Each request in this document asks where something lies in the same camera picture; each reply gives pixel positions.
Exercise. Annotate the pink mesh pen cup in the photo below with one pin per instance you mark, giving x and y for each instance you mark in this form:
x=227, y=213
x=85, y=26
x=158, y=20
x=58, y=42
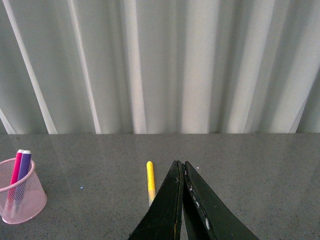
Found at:
x=23, y=200

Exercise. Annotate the pink marker pen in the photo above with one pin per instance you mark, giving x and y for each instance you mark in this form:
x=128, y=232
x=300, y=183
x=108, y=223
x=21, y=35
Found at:
x=14, y=179

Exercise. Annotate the white pleated curtain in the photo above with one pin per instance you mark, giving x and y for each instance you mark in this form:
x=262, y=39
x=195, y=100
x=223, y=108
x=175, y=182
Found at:
x=159, y=66

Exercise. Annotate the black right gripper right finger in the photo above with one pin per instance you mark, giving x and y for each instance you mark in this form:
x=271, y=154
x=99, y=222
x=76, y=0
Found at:
x=206, y=216

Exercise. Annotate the purple marker pen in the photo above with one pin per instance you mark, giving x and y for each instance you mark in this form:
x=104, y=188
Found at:
x=23, y=171

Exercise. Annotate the yellow marker pen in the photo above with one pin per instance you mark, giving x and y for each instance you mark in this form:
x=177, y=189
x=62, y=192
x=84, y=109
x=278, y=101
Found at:
x=150, y=182

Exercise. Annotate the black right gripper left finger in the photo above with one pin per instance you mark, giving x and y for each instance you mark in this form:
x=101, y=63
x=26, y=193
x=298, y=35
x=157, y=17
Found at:
x=163, y=220

